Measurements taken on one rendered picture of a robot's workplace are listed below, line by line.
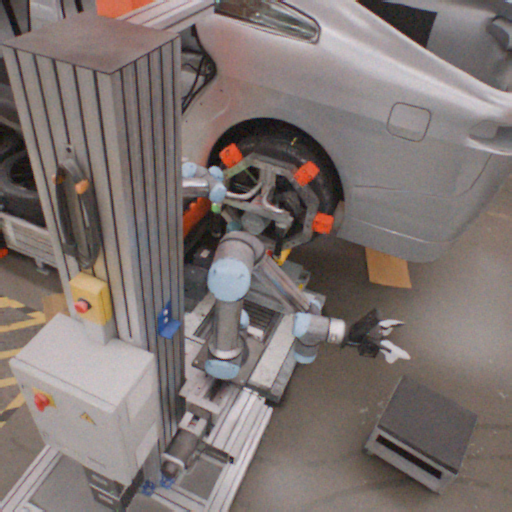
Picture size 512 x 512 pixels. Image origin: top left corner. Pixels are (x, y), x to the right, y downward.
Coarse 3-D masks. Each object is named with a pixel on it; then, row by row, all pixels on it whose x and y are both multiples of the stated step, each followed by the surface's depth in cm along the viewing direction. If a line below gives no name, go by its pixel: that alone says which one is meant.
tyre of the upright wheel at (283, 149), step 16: (272, 128) 255; (288, 128) 253; (240, 144) 252; (256, 144) 244; (272, 144) 240; (288, 144) 242; (304, 144) 246; (288, 160) 241; (304, 160) 238; (320, 160) 246; (320, 176) 241; (336, 176) 256; (320, 192) 245; (336, 192) 256; (320, 208) 251
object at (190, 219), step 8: (200, 200) 285; (208, 200) 296; (192, 208) 278; (200, 208) 289; (208, 208) 301; (184, 216) 272; (192, 216) 282; (200, 216) 293; (184, 224) 275; (192, 224) 286; (184, 232) 279
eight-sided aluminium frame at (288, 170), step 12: (252, 156) 241; (264, 156) 242; (228, 168) 254; (240, 168) 246; (264, 168) 240; (276, 168) 237; (288, 168) 236; (228, 180) 259; (300, 192) 240; (312, 192) 243; (312, 204) 241; (228, 216) 269; (312, 216) 245; (264, 240) 274; (288, 240) 264; (300, 240) 259
